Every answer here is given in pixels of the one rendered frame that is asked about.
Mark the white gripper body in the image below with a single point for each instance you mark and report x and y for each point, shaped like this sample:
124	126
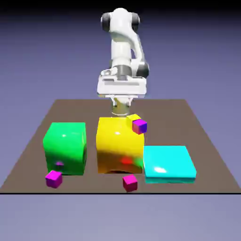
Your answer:
121	87

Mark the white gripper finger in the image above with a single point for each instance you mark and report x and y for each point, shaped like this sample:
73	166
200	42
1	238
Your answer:
129	101
113	101

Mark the large cyan box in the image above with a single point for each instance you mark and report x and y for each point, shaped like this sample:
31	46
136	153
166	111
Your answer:
167	162

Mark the large yellow box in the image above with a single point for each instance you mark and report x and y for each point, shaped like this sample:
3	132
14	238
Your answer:
118	143

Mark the large green box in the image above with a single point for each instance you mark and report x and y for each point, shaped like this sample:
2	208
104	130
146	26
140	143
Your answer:
65	146

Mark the small pink cube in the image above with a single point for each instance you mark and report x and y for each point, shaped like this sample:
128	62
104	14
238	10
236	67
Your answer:
130	182

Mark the small magenta cube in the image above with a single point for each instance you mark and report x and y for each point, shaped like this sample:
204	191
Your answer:
53	179

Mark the small purple cube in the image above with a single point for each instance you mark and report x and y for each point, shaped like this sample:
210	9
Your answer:
139	126

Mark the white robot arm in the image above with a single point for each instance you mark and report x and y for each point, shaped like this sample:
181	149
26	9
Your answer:
122	45

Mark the small yellow cube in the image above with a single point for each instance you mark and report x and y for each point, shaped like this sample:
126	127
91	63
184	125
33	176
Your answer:
133	117

